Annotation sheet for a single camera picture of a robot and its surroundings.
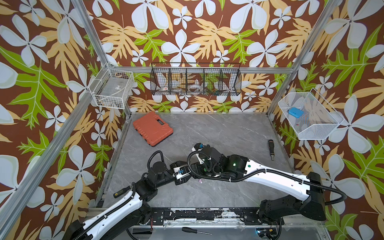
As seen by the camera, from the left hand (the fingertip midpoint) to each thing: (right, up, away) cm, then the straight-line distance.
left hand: (189, 164), depth 74 cm
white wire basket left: (-46, +41, +12) cm, 63 cm away
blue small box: (+61, +27, +11) cm, 68 cm away
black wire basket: (+4, +51, +23) cm, 56 cm away
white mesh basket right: (+66, +25, +8) cm, 71 cm away
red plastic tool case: (-27, +18, +32) cm, 45 cm away
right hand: (0, -2, -4) cm, 5 cm away
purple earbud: (+6, -13, +11) cm, 18 cm away
